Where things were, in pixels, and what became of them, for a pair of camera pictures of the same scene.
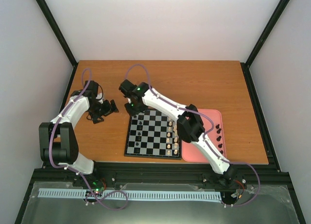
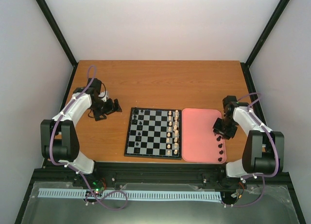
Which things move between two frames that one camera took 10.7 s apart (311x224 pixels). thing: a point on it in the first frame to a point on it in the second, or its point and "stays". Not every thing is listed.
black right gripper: (131, 112) to (226, 135)
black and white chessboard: (153, 133) stays
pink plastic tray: (191, 152) stays
